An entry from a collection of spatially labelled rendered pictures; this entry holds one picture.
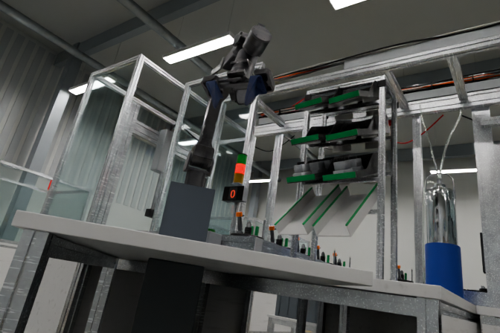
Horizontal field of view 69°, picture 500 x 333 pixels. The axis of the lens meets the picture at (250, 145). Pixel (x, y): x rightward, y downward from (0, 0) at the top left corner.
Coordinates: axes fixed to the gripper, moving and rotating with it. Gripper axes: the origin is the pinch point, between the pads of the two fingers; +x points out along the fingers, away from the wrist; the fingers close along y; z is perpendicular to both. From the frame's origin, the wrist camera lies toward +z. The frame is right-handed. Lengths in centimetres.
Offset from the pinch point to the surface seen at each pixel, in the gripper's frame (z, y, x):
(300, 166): 52, -4, -20
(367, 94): 43, -28, -47
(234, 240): 57, 18, 10
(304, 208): 68, -3, -11
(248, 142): 75, 33, -55
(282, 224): 61, 2, 0
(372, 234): 1039, 33, -535
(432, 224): 123, -53, -38
